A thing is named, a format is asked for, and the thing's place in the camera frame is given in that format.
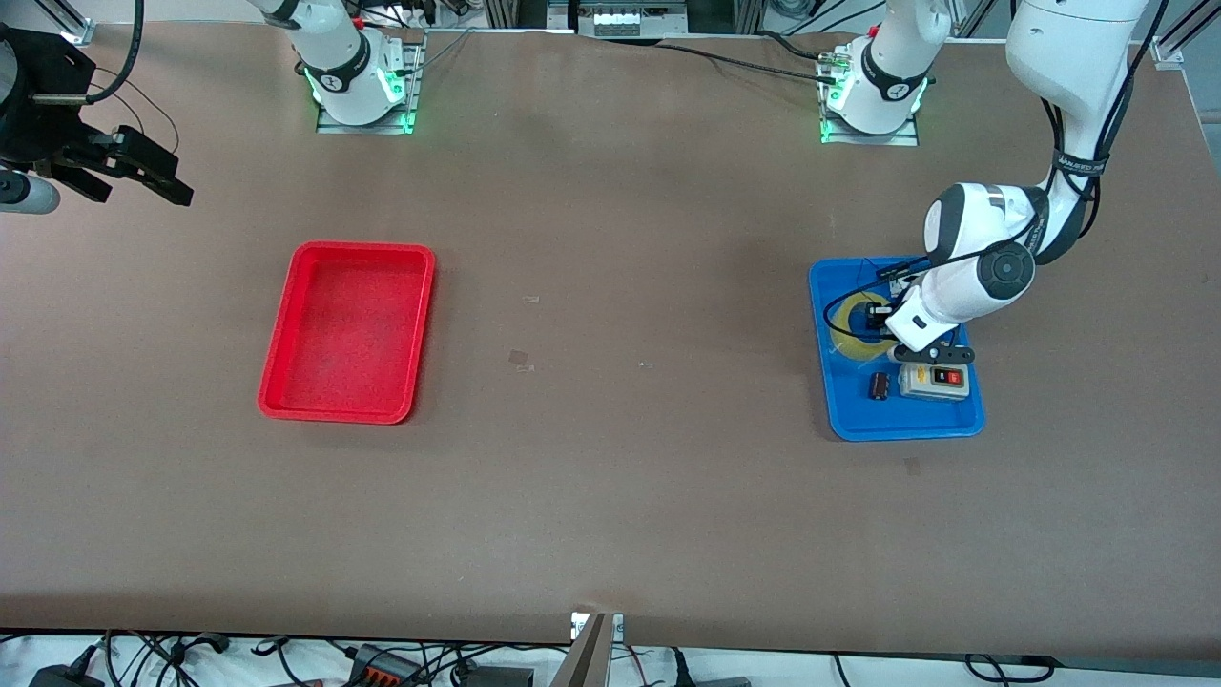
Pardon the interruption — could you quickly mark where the short black table cable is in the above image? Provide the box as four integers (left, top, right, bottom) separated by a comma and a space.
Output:
758, 31, 840, 64

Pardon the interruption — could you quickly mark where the black plug adapter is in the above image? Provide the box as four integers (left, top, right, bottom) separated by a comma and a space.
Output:
29, 663, 106, 687

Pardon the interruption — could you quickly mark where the blue plastic tray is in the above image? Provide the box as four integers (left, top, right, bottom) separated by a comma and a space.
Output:
808, 256, 986, 443

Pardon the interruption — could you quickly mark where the red plastic tray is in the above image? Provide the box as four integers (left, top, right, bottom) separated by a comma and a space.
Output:
257, 240, 437, 426

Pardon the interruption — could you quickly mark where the silver post bracket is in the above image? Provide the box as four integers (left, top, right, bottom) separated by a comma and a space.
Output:
570, 611, 626, 642

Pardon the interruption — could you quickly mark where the long black table cable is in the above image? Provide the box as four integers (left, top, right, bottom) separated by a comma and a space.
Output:
656, 42, 836, 83

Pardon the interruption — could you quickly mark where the black orange power adapter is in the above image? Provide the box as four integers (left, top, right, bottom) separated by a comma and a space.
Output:
345, 645, 423, 687

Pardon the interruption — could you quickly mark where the thick black gripper cable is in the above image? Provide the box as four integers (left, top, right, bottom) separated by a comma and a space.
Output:
86, 0, 146, 104

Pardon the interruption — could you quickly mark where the black strap white lettering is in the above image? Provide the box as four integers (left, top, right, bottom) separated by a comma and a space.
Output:
1052, 148, 1113, 178

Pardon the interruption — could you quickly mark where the grey thin cable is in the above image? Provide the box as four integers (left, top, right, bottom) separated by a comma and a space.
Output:
405, 27, 478, 77

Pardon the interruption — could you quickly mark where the grey on-off switch box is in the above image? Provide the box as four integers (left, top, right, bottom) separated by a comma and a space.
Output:
897, 361, 971, 403

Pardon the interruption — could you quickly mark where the black looped floor cable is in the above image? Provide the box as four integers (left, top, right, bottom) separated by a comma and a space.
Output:
963, 654, 1060, 684

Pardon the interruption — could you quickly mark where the grey aluminium post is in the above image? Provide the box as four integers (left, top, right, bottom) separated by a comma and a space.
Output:
548, 613, 611, 687

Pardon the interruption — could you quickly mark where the yellow tape roll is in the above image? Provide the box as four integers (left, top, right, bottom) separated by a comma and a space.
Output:
826, 292, 900, 364

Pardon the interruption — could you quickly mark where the thin black gripper wire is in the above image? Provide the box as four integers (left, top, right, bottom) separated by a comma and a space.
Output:
95, 67, 182, 154

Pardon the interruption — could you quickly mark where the grey power strip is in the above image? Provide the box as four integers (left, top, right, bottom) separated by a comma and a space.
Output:
570, 0, 690, 39

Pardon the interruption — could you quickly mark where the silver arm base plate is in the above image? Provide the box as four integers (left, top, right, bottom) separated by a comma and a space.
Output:
316, 29, 425, 135
818, 43, 921, 147

